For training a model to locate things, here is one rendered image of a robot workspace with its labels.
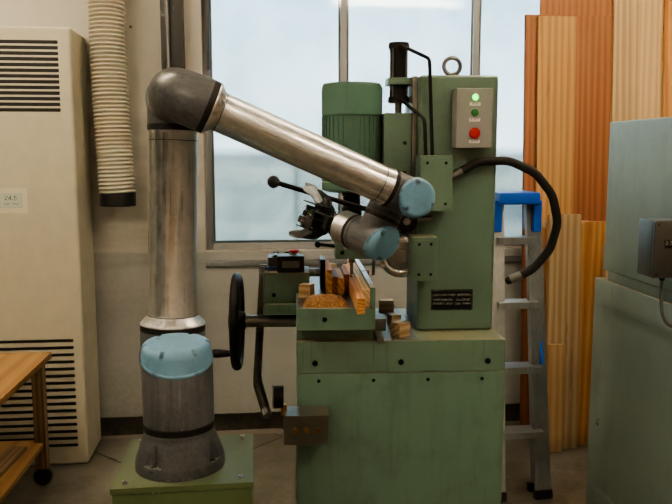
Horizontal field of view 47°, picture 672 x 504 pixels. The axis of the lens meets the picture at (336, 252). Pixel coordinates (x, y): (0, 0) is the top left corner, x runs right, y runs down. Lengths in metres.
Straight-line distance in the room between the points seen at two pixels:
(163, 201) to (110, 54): 1.72
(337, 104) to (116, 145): 1.42
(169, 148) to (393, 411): 0.95
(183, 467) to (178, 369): 0.20
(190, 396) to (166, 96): 0.62
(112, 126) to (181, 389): 1.92
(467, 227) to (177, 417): 1.01
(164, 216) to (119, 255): 1.85
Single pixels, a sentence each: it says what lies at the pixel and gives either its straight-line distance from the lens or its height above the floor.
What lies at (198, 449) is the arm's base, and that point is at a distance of 1.68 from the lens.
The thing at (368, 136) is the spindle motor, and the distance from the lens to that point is 2.21.
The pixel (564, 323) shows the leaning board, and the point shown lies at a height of 0.56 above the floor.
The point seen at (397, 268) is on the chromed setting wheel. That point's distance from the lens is 2.18.
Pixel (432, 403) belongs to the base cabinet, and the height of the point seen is 0.62.
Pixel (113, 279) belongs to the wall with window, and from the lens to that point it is 3.63.
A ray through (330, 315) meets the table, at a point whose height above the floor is 0.88.
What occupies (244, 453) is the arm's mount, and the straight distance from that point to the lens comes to 1.80.
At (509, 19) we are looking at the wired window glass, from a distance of 3.84.
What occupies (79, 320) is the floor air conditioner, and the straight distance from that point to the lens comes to 3.38.
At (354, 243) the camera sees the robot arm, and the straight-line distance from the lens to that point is 1.90.
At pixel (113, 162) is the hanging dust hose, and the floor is 1.27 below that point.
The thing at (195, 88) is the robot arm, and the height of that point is 1.44.
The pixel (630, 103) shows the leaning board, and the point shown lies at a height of 1.53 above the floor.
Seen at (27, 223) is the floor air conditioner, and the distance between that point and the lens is 3.37.
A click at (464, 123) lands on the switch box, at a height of 1.39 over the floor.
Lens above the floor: 1.31
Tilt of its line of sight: 7 degrees down
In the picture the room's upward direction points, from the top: straight up
